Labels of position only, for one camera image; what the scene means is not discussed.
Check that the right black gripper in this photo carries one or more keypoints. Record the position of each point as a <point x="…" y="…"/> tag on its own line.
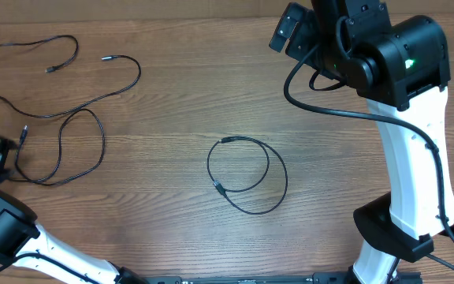
<point x="306" y="36"/>

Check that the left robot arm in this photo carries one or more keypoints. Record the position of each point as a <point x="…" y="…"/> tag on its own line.
<point x="25" y="243"/>

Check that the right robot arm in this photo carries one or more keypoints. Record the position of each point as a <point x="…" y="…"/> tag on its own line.
<point x="402" y="71"/>

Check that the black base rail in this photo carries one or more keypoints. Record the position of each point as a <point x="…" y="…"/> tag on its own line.
<point x="250" y="280"/>

